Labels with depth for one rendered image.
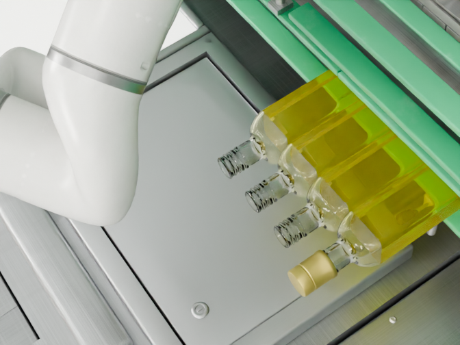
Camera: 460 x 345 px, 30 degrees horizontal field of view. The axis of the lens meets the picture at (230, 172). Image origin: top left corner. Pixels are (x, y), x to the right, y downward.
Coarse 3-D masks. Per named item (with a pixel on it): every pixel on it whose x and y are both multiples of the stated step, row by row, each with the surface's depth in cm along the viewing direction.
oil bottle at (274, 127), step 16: (320, 80) 105; (336, 80) 105; (288, 96) 104; (304, 96) 104; (320, 96) 104; (336, 96) 104; (352, 96) 104; (272, 112) 103; (288, 112) 103; (304, 112) 103; (320, 112) 103; (336, 112) 103; (256, 128) 103; (272, 128) 102; (288, 128) 102; (304, 128) 102; (272, 144) 102; (272, 160) 104
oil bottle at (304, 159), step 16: (352, 112) 102; (368, 112) 102; (320, 128) 102; (336, 128) 101; (352, 128) 101; (368, 128) 101; (384, 128) 101; (288, 144) 101; (304, 144) 101; (320, 144) 100; (336, 144) 100; (352, 144) 100; (288, 160) 100; (304, 160) 99; (320, 160) 99; (336, 160) 99; (288, 176) 100; (304, 176) 99; (304, 192) 101
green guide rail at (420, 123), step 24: (312, 24) 106; (336, 24) 106; (336, 48) 104; (360, 48) 104; (360, 72) 101; (384, 72) 101; (384, 96) 99; (408, 96) 99; (408, 120) 97; (432, 120) 96; (432, 144) 95; (456, 144) 94; (456, 168) 93
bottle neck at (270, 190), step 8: (272, 176) 101; (280, 176) 100; (264, 184) 100; (272, 184) 100; (280, 184) 100; (288, 184) 100; (248, 192) 99; (256, 192) 99; (264, 192) 99; (272, 192) 100; (280, 192) 100; (288, 192) 101; (248, 200) 101; (256, 200) 99; (264, 200) 99; (272, 200) 100; (256, 208) 101; (264, 208) 100
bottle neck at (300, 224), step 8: (304, 208) 98; (312, 208) 98; (296, 216) 97; (304, 216) 97; (312, 216) 97; (280, 224) 97; (288, 224) 97; (296, 224) 97; (304, 224) 97; (312, 224) 97; (320, 224) 98; (280, 232) 96; (288, 232) 96; (296, 232) 97; (304, 232) 97; (280, 240) 98; (288, 240) 96; (296, 240) 97
